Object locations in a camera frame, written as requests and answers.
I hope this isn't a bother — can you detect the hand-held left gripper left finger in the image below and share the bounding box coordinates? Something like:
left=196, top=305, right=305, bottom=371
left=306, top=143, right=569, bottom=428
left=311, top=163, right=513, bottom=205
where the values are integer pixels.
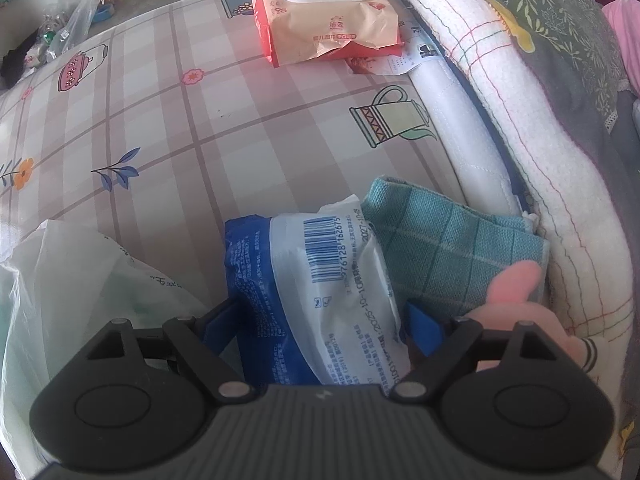
left=82, top=299, right=261, bottom=404

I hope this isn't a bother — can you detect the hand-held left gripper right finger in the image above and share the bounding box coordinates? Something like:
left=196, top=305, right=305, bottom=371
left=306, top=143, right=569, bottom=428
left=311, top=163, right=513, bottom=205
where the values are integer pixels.
left=388, top=300, right=561, bottom=404

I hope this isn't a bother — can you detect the teal checked cloth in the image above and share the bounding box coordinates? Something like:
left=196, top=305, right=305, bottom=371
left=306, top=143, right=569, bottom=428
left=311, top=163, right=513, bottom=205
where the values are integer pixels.
left=360, top=176, right=551, bottom=321

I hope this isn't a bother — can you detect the pink plush toy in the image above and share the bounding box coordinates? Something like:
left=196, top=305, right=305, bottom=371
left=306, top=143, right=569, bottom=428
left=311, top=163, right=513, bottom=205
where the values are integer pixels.
left=465, top=261, right=599, bottom=376

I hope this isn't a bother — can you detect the blue wet wipes pack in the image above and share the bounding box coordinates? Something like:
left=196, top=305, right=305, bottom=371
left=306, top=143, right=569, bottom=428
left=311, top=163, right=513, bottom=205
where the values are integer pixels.
left=224, top=192, right=416, bottom=389

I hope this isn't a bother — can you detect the white tied plastic bag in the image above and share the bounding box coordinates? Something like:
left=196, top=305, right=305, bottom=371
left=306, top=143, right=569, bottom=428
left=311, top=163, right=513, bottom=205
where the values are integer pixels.
left=0, top=219, right=219, bottom=480

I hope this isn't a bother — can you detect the white padded roll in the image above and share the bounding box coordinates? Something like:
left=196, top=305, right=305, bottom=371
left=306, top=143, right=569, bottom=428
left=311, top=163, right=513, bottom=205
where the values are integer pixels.
left=409, top=54, right=532, bottom=222

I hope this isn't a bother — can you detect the grey bed sheet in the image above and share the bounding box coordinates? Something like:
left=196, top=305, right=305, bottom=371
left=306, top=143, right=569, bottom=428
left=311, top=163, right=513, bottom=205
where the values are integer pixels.
left=515, top=30, right=640, bottom=462

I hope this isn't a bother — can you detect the white rolled quilt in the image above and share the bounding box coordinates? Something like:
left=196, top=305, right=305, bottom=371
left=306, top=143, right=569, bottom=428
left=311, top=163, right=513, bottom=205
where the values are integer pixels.
left=362, top=0, right=639, bottom=361

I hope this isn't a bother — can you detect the white printed paper tag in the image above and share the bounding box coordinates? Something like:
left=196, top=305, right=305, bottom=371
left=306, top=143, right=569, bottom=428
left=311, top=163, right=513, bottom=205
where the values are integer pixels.
left=349, top=26, right=441, bottom=76

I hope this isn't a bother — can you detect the red wet wipes pack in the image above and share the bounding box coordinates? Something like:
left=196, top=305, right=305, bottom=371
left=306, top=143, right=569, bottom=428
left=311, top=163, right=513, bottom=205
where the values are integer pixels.
left=248, top=0, right=405, bottom=69

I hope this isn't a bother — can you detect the grey leaf-print pillow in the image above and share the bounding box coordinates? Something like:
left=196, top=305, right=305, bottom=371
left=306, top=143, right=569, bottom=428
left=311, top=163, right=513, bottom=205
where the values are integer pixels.
left=452, top=0, right=626, bottom=116

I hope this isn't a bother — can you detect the clear plastic bag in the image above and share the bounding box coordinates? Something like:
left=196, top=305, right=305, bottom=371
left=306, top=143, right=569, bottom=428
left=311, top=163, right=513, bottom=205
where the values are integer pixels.
left=30, top=0, right=119, bottom=69

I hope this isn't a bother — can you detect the dark cloth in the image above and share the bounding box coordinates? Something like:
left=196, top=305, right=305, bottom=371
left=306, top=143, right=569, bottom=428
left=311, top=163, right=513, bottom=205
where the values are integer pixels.
left=0, top=35, right=36, bottom=81

